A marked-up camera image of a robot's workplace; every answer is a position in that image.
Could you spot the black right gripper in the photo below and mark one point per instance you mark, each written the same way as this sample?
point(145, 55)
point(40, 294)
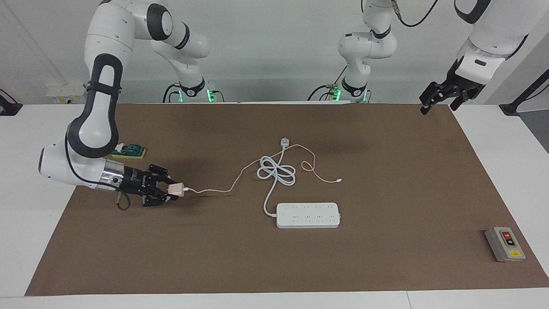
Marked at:
point(139, 182)

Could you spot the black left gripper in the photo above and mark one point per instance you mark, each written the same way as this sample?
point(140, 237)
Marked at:
point(454, 88)

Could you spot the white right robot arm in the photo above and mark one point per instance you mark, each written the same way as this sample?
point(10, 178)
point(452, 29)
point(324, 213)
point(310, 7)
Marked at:
point(103, 107)

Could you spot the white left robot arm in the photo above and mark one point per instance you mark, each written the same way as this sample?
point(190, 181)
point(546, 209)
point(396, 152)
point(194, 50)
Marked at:
point(493, 30)

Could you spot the white power strip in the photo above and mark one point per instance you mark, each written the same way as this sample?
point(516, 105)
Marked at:
point(308, 216)

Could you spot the brown table mat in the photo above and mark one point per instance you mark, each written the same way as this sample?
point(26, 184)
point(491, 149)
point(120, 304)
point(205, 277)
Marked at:
point(171, 257)

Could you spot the black clamp stand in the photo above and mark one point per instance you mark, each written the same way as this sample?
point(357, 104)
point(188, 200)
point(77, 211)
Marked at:
point(521, 98)
point(7, 107)

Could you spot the green knife switch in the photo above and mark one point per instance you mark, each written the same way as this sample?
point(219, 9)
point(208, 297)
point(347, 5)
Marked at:
point(133, 151)

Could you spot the white wall outlet box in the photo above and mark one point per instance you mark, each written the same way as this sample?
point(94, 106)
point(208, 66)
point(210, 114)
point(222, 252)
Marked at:
point(64, 92)

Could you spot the grey on-off switch box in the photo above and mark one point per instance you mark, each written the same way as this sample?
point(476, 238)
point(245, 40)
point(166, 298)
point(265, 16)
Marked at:
point(505, 244)

